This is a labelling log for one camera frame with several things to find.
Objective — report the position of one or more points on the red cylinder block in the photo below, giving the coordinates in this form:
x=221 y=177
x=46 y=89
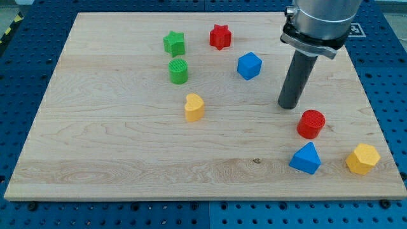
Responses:
x=310 y=124

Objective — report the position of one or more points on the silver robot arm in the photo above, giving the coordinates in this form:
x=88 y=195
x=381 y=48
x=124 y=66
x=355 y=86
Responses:
x=318 y=27

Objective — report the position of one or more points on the blue triangle block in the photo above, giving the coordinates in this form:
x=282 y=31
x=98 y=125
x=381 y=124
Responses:
x=306 y=159

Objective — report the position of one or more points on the yellow crescent block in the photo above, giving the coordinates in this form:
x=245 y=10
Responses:
x=194 y=107

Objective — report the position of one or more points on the green cylinder block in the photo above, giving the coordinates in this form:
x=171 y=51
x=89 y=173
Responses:
x=178 y=71

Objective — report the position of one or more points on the light wooden board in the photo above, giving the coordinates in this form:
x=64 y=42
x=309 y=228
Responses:
x=111 y=125

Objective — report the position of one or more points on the blue cube block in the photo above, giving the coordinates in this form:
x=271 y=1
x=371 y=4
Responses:
x=249 y=65

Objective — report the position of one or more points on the green star block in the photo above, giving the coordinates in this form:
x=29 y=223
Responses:
x=174 y=43

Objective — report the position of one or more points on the red star block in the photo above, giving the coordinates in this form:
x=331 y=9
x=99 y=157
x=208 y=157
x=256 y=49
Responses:
x=220 y=36

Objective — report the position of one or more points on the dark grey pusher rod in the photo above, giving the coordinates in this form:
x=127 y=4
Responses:
x=296 y=78

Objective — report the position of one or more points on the yellow hexagon block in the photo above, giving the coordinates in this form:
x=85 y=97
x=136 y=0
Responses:
x=362 y=159

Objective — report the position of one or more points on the white fiducial marker sticker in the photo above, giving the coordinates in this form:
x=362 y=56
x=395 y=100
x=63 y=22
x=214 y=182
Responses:
x=356 y=31

